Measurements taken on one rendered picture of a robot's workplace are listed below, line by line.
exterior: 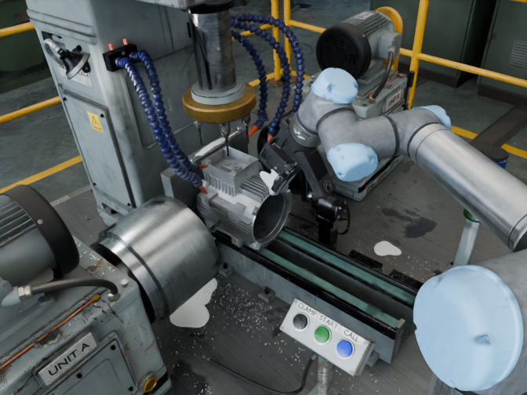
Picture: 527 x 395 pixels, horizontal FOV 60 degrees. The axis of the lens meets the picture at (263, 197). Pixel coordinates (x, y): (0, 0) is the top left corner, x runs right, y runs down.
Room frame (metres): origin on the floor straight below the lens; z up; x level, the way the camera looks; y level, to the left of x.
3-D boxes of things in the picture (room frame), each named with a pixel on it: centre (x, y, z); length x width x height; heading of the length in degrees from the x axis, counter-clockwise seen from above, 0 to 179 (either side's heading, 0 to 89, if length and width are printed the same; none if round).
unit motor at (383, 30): (1.47, -0.39, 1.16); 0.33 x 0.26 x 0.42; 138
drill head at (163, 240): (0.75, 0.30, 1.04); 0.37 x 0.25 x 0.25; 138
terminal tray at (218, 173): (1.03, 0.08, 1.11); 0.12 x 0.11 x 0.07; 47
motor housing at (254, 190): (1.01, 0.05, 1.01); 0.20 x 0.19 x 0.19; 47
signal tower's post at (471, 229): (0.88, -0.54, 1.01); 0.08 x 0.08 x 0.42; 48
